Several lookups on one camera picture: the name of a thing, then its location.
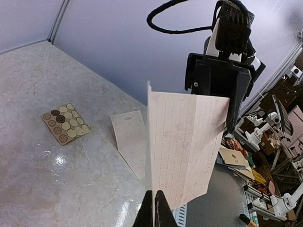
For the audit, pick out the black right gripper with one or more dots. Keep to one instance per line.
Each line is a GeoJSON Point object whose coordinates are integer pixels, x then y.
{"type": "Point", "coordinates": [207, 75]}

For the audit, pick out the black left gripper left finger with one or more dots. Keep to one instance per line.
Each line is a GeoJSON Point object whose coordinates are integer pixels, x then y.
{"type": "Point", "coordinates": [144, 216]}

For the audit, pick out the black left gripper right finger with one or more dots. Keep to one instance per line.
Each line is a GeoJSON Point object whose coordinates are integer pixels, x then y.
{"type": "Point", "coordinates": [163, 214]}

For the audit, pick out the cream letter paper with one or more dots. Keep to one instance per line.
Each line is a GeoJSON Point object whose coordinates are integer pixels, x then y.
{"type": "Point", "coordinates": [184, 134]}

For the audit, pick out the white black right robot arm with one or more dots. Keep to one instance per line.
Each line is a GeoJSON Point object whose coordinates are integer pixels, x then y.
{"type": "Point", "coordinates": [247, 57]}

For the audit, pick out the brown round sticker sheet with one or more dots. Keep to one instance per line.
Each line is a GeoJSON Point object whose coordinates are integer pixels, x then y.
{"type": "Point", "coordinates": [65, 123]}

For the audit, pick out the aluminium frame post right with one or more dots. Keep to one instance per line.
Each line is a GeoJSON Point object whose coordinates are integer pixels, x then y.
{"type": "Point", "coordinates": [263, 85]}

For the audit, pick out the aluminium frame post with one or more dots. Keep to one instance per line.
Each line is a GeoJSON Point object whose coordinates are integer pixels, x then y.
{"type": "Point", "coordinates": [263, 85]}
{"type": "Point", "coordinates": [57, 21]}

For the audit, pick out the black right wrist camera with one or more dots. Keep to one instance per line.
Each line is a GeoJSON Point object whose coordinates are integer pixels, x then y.
{"type": "Point", "coordinates": [234, 27]}

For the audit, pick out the aluminium frame post left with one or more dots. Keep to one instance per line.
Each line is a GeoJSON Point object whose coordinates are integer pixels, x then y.
{"type": "Point", "coordinates": [57, 21]}

